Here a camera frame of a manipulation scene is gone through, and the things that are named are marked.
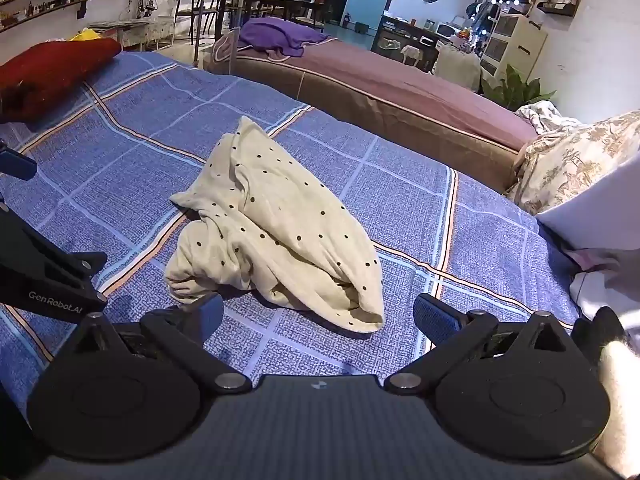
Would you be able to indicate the clear stand pole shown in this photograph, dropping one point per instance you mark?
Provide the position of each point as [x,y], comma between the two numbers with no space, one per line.
[236,20]

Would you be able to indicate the black wall shelf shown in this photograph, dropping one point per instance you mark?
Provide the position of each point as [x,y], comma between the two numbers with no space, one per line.
[557,7]

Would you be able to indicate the pink white cloth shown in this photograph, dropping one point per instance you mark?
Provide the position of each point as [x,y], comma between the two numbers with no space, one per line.
[607,280]

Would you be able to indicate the crumpled floral white blanket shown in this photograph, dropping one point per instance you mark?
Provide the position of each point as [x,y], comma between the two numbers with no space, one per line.
[545,115]

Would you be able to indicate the mauve bed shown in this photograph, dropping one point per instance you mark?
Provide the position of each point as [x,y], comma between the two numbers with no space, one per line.
[400,95]

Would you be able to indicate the yellow cloth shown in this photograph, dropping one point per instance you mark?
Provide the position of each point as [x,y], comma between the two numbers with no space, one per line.
[87,36]

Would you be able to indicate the black cloth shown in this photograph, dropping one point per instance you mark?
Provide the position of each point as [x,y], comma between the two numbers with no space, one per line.
[597,332]

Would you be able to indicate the beige covered chair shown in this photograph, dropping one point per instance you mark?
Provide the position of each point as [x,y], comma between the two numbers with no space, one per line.
[457,67]

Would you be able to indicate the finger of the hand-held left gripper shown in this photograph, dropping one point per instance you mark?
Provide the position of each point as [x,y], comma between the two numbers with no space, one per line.
[15,165]
[45,250]

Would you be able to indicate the floral beige quilt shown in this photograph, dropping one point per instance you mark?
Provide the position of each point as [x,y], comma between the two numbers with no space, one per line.
[575,160]

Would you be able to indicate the dark low cabinet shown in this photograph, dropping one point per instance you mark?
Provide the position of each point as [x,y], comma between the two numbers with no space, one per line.
[405,40]

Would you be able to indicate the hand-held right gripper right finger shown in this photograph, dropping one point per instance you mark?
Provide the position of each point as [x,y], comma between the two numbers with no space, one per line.
[435,317]

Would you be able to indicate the blue plaid bed sheet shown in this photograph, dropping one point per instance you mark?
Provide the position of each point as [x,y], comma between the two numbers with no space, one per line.
[125,160]

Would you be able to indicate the cream drawer cabinet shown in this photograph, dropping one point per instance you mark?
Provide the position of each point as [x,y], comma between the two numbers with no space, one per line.
[512,50]

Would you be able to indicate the white fuzzy cloth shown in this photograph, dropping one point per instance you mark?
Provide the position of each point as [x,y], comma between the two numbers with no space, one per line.
[622,400]

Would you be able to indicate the white pillow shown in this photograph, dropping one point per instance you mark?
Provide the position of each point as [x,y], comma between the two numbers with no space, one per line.
[600,210]

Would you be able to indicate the dark red blanket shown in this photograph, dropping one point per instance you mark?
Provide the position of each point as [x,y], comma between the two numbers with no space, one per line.
[50,75]

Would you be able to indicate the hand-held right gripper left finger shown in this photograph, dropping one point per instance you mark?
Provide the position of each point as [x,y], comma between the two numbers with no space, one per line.
[212,310]

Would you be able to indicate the purple blanket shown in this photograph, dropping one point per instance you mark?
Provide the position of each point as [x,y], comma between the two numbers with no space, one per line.
[280,35]

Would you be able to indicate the green potted plant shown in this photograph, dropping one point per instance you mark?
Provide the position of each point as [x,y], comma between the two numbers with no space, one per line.
[517,90]

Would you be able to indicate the cream polka dot shirt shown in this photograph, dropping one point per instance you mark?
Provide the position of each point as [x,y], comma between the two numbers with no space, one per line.
[280,220]

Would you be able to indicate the black chair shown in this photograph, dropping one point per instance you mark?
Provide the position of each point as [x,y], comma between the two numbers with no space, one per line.
[197,15]

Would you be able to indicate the white microwave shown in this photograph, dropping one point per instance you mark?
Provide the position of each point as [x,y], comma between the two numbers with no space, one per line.
[445,30]

